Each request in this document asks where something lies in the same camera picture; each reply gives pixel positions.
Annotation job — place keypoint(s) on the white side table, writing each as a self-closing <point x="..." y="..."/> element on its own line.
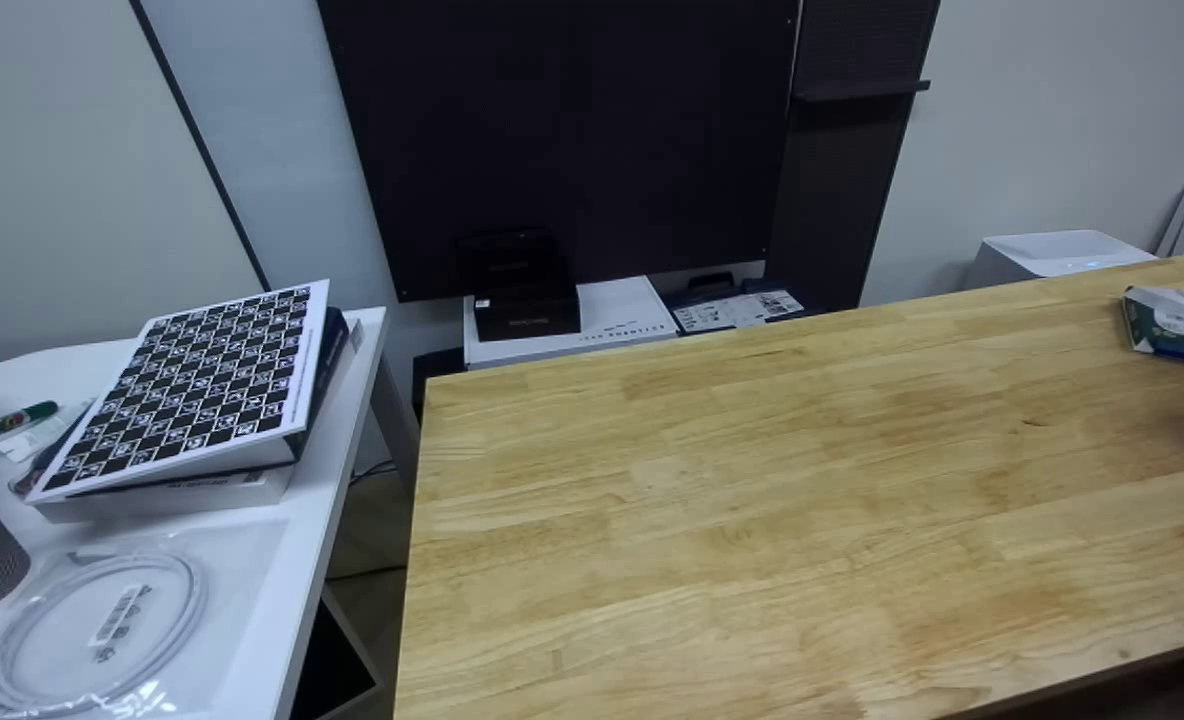
<point x="246" y="579"/>

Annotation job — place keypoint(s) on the green marker pen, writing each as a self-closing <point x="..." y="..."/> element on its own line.
<point x="25" y="418"/>

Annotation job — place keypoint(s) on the black white patterned board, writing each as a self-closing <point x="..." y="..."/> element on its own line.
<point x="192" y="390"/>

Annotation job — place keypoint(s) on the large black monitor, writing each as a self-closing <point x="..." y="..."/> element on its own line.
<point x="630" y="133"/>

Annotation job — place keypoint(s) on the white storage bin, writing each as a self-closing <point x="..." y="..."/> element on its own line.
<point x="1051" y="254"/>

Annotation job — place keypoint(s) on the small black box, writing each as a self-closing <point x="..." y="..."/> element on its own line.
<point x="521" y="290"/>

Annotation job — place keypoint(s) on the white keyboard device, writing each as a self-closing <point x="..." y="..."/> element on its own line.
<point x="738" y="309"/>

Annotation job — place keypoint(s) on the white box under monitor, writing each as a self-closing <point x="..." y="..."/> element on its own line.
<point x="614" y="314"/>

